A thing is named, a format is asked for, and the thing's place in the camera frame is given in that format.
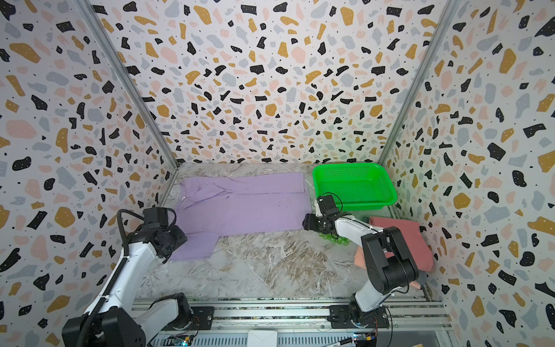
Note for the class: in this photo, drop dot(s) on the green plastic basket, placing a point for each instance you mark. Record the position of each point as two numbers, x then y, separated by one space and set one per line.
355 186

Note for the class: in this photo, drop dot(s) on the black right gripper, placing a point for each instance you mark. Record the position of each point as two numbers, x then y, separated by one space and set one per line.
314 223

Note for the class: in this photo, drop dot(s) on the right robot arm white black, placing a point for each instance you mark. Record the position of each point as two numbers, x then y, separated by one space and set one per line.
389 263

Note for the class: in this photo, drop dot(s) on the lilac t-shirt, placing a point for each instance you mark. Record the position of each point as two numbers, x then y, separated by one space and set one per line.
211 208

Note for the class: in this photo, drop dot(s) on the aluminium corner post right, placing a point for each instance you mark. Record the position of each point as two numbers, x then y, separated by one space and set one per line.
428 58

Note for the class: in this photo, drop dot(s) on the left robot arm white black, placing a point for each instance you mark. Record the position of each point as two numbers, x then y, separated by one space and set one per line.
108 321

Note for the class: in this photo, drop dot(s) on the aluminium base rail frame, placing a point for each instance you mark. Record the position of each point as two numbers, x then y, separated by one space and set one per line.
403 321

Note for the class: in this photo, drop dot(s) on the aluminium corner post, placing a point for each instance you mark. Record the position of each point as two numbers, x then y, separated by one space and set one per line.
87 13
428 58

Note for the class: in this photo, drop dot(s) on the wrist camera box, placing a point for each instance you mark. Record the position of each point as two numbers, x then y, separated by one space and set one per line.
326 206
155 218

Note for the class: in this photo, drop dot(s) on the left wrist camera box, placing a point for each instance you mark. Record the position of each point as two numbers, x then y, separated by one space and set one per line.
155 218

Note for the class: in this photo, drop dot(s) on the green bead cluster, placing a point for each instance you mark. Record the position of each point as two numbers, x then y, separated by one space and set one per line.
336 239

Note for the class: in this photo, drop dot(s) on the aluminium side floor rail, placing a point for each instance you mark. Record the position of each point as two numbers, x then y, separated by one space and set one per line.
168 188

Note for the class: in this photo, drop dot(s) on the folded salmon t-shirt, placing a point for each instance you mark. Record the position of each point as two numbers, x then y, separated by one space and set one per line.
359 259

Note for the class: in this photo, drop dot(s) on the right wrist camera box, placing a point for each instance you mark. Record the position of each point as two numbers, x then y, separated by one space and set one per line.
326 206

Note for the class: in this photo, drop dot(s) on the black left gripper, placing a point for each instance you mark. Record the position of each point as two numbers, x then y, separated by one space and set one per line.
179 237

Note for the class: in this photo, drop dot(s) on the aluminium corner post left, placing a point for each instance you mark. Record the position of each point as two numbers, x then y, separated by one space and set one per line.
87 13

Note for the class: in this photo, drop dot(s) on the folded pink t-shirt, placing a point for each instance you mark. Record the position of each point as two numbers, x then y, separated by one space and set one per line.
416 244

